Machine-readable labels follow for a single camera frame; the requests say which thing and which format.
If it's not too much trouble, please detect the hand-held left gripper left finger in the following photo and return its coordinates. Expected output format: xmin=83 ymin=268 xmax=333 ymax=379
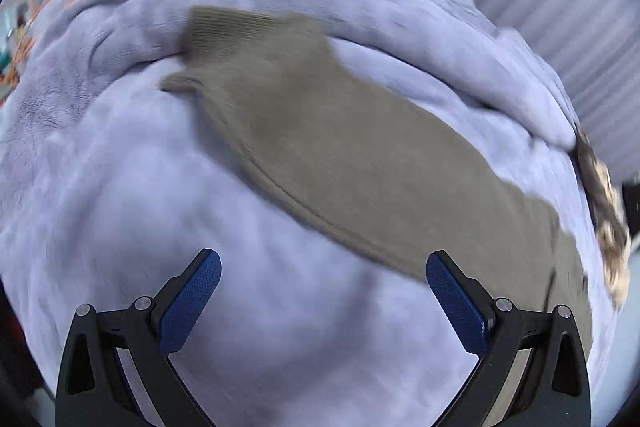
xmin=56 ymin=248 xmax=222 ymax=427

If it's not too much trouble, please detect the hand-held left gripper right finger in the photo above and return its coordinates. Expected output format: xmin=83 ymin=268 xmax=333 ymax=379
xmin=425 ymin=250 xmax=592 ymax=427

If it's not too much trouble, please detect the olive knit garment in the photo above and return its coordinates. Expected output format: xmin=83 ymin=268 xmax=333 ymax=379
xmin=159 ymin=5 xmax=595 ymax=427

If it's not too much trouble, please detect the lavender fleece blanket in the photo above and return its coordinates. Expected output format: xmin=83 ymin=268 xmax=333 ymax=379
xmin=0 ymin=0 xmax=621 ymax=427

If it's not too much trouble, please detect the cream striped fleece garment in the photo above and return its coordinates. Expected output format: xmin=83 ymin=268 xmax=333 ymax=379
xmin=572 ymin=127 xmax=632 ymax=309

